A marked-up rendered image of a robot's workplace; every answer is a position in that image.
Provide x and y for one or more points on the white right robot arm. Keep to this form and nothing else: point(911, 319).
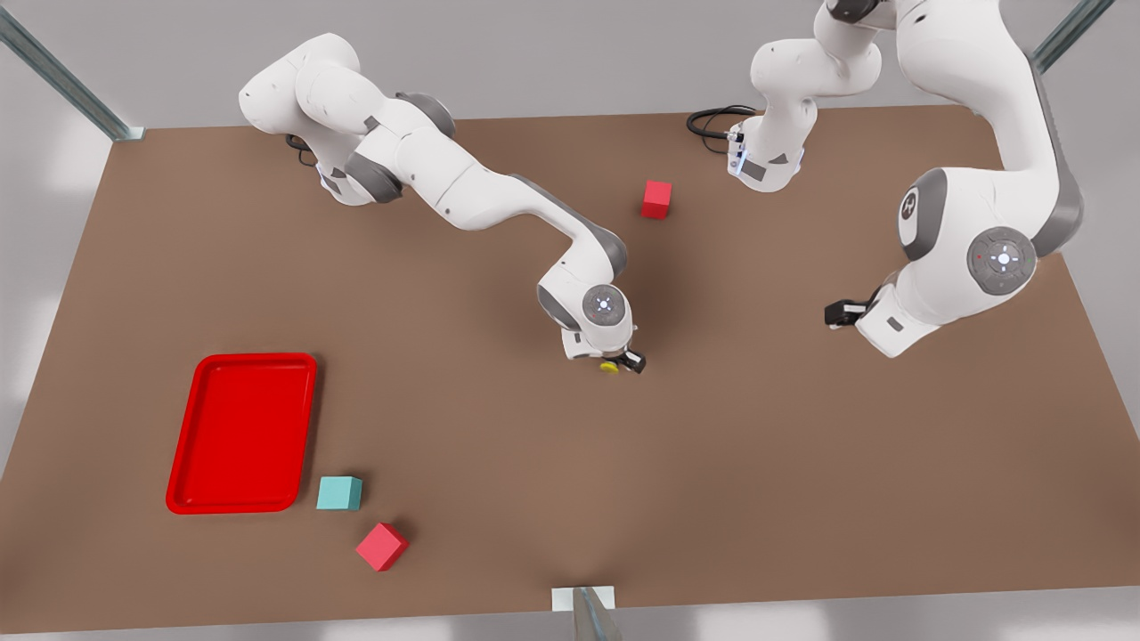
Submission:
point(463, 191)

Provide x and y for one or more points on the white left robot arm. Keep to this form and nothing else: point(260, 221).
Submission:
point(971, 214)

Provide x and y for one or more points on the red cube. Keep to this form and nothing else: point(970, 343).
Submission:
point(656, 199)
point(382, 546)

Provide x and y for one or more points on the teal cube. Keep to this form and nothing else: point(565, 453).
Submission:
point(339, 493)

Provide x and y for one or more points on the red rectangular tray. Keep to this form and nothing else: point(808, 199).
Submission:
point(242, 434)

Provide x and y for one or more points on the silver frame post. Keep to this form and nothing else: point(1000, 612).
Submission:
point(1069, 31)
point(590, 612)
point(62, 76)

